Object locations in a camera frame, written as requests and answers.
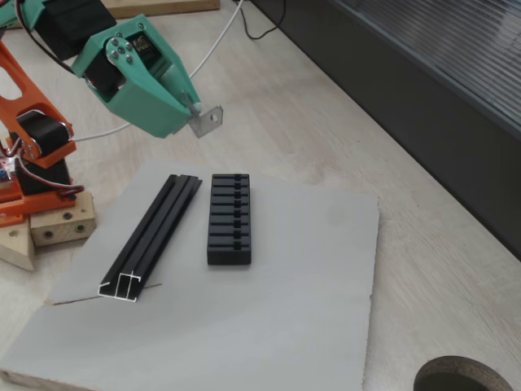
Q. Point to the wooden wedge block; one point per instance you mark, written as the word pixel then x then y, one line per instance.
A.
pixel 16 248

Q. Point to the orange controller board mount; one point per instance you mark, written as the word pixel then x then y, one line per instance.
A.
pixel 8 195

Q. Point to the grey coated wooden board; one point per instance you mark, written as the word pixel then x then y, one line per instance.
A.
pixel 244 317

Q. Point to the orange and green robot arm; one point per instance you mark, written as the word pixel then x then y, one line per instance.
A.
pixel 53 156

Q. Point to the wooden base block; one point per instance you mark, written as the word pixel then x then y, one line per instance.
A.
pixel 87 207

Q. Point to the long wooden plank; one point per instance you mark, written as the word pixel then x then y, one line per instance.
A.
pixel 163 7

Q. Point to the black aluminium profile rail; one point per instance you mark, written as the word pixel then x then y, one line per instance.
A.
pixel 154 232

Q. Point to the black slotted holder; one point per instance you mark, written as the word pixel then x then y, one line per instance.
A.
pixel 228 256

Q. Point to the small metal angle bracket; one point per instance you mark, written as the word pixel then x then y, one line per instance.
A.
pixel 203 128

